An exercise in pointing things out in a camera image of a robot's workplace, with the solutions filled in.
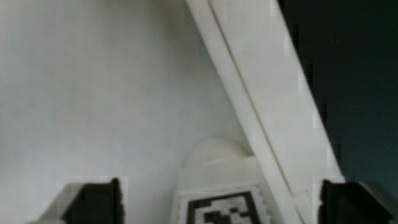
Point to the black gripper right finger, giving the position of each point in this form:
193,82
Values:
358,203

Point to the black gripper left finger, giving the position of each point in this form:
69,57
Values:
88,204

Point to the white table leg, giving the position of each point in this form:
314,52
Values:
223,195

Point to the white square table top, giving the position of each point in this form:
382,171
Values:
113,100

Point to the white U-shaped fence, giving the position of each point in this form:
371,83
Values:
271,72

